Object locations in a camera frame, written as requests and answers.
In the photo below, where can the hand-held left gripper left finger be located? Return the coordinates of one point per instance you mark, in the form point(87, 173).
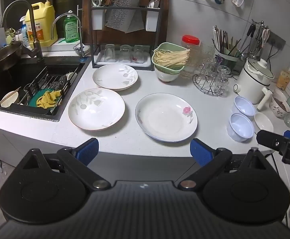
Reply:
point(89, 150)

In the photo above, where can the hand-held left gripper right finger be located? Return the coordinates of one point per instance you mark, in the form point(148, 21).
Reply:
point(201, 153)

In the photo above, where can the plain white bowl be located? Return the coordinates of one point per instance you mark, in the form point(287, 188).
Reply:
point(263, 122)

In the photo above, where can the light blue bowl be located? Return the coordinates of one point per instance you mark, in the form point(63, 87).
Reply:
point(243, 105)
point(241, 128)

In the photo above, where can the grey floral plate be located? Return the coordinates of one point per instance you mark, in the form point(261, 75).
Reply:
point(110, 76)
point(96, 109)

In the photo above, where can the pink rose plate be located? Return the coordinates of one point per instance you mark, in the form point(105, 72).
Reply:
point(163, 117)

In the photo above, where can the patterned bowl brown food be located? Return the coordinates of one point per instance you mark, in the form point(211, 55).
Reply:
point(279, 105)

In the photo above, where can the white shallow bowl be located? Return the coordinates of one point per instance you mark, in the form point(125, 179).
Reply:
point(281, 92)

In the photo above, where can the yellow snack packet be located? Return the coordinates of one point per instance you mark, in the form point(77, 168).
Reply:
point(284, 79)

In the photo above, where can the white electric pot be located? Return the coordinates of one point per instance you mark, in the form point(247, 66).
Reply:
point(251, 82)

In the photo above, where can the yellow cloth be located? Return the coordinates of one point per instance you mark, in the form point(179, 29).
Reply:
point(49, 99)

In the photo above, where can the steel wool scrubber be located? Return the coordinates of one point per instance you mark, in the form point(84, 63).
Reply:
point(59, 82)

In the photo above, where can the white footed bowl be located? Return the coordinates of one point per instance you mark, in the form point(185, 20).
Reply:
point(167, 76)

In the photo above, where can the black sink drain rack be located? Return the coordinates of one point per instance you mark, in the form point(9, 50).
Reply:
point(39, 81)

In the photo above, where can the green chopstick holder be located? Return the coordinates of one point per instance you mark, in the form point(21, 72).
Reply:
point(228, 61)

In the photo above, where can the white drip tray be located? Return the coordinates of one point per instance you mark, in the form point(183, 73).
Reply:
point(100, 59)

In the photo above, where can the white ceramic bowl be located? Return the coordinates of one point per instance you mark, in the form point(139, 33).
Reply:
point(9, 100)

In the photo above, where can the purple plastic item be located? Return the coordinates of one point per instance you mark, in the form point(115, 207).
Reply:
point(218, 59)

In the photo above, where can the wooden chopstick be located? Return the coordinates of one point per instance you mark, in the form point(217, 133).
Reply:
point(7, 96)

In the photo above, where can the black power strip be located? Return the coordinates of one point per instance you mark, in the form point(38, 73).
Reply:
point(278, 39)

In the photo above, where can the clear drinking glass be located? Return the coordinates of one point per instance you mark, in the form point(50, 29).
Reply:
point(110, 53)
point(138, 54)
point(125, 53)

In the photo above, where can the dried noodles bundle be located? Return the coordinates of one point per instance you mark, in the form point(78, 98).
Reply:
point(170, 57)

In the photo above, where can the black kitchen sink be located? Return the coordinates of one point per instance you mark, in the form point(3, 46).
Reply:
point(15, 79)

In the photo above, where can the metal utensil hook stand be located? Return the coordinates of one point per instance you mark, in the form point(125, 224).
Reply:
point(258, 37)

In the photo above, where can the clear jar red lid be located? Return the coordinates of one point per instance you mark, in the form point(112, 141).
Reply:
point(191, 44)

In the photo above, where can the bundle of chopsticks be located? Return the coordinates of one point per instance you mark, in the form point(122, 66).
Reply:
point(224, 41)

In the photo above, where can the green colander basket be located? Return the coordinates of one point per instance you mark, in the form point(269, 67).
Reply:
point(168, 46)

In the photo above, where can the wooden cutting board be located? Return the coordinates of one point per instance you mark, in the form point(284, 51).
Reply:
point(115, 38)

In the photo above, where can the chrome faucet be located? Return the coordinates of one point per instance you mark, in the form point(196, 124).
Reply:
point(79, 29)

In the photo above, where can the green dish soap bottle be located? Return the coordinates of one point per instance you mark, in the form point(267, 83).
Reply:
point(71, 28)

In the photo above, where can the dark metal pot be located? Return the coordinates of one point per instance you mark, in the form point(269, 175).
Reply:
point(5, 56)

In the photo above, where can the black dish rack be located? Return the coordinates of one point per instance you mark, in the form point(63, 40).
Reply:
point(160, 29)

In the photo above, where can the white utensil cup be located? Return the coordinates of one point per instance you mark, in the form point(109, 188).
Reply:
point(97, 20)
point(152, 21)

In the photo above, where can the tall bronze faucet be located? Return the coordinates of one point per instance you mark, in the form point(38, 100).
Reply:
point(34, 29)

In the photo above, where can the small blue white bottle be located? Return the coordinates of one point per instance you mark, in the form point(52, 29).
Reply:
point(24, 33)

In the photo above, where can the smooth steel cleaver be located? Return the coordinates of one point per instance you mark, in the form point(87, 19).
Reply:
point(136, 23)

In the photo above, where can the yellow detergent bottle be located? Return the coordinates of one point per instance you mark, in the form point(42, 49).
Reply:
point(41, 22)

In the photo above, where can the white power plug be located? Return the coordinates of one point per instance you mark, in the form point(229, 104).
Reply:
point(238, 2)

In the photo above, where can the textured steel cleaver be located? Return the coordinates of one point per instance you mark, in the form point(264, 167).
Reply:
point(122, 10)

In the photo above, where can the blue pipe valve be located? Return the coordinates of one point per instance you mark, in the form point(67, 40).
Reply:
point(219, 0)

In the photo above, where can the metal spoons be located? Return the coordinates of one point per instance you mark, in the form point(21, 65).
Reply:
point(154, 4)

